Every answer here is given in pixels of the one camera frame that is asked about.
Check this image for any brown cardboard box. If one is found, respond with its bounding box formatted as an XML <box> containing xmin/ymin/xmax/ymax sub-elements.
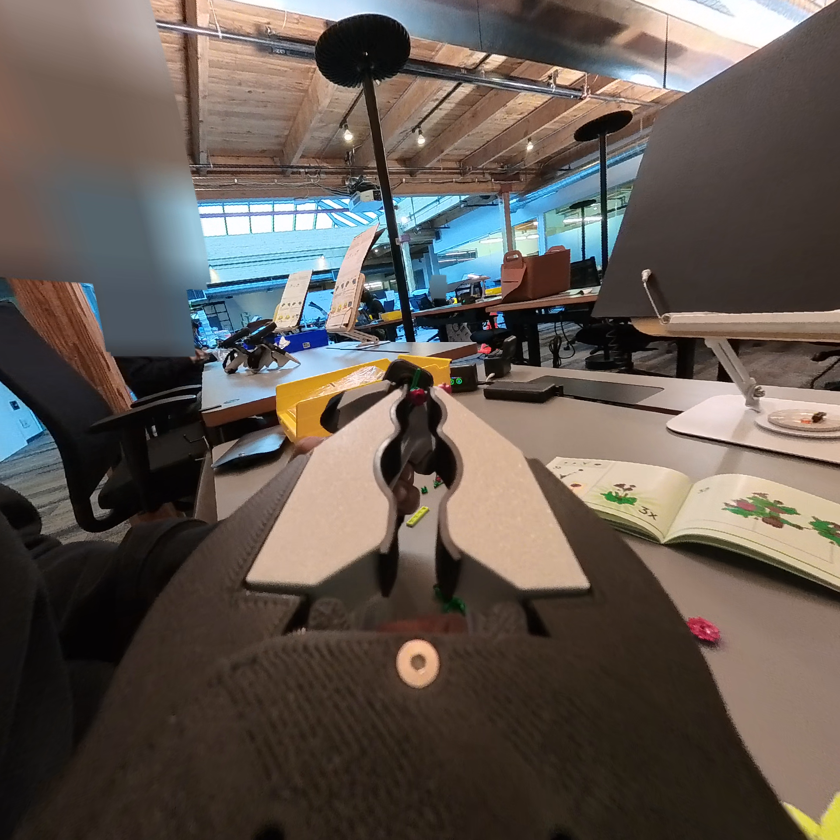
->
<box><xmin>500</xmin><ymin>246</ymin><xmax>572</xmax><ymax>304</ymax></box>

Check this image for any black grey handheld device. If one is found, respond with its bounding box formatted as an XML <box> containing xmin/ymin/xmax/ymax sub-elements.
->
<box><xmin>218</xmin><ymin>319</ymin><xmax>303</xmax><ymax>376</ymax></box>

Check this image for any metal wire page holder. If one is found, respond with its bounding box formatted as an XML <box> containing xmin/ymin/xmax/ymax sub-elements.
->
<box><xmin>640</xmin><ymin>268</ymin><xmax>672</xmax><ymax>326</ymax></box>

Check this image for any black power adapter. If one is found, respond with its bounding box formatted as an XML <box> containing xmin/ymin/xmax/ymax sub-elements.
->
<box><xmin>484</xmin><ymin>336</ymin><xmax>519</xmax><ymax>378</ymax></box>

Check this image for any black floor lamp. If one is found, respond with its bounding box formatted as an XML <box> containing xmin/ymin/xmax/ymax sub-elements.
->
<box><xmin>574</xmin><ymin>110</ymin><xmax>634</xmax><ymax>271</ymax></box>
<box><xmin>315</xmin><ymin>14</ymin><xmax>417</xmax><ymax>343</ymax></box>

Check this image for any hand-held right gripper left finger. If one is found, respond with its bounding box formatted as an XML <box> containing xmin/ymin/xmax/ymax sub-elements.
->
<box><xmin>245</xmin><ymin>385</ymin><xmax>413</xmax><ymax>599</ymax></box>

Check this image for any large yellow bin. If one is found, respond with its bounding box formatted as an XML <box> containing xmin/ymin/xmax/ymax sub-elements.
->
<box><xmin>276</xmin><ymin>356</ymin><xmax>452</xmax><ymax>442</ymax></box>

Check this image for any dark flat pad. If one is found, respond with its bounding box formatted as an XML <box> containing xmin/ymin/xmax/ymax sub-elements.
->
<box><xmin>211</xmin><ymin>433</ymin><xmax>287</xmax><ymax>470</ymax></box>

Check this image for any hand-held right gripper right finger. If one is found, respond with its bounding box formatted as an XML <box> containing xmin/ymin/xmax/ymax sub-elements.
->
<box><xmin>422</xmin><ymin>386</ymin><xmax>592</xmax><ymax>599</ymax></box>

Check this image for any black board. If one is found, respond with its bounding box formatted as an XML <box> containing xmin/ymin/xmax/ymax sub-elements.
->
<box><xmin>591</xmin><ymin>3</ymin><xmax>840</xmax><ymax>322</ymax></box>

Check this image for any stand with paper sheet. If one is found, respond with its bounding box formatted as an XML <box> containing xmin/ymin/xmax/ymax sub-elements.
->
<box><xmin>272</xmin><ymin>269</ymin><xmax>315</xmax><ymax>330</ymax></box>
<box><xmin>325</xmin><ymin>223</ymin><xmax>388</xmax><ymax>347</ymax></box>

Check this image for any toy instruction booklet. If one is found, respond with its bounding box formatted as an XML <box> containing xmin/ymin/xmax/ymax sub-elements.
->
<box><xmin>546</xmin><ymin>456</ymin><xmax>840</xmax><ymax>593</ymax></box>

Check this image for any long wooden desk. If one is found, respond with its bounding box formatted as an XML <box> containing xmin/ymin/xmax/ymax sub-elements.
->
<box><xmin>374</xmin><ymin>287</ymin><xmax>601</xmax><ymax>367</ymax></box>

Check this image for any person's left forearm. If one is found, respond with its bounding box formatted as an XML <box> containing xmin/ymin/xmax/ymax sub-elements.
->
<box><xmin>59</xmin><ymin>515</ymin><xmax>221</xmax><ymax>664</ymax></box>

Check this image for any lime toy flower pot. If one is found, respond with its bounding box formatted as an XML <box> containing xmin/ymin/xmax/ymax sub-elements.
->
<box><xmin>784</xmin><ymin>791</ymin><xmax>840</xmax><ymax>840</ymax></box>

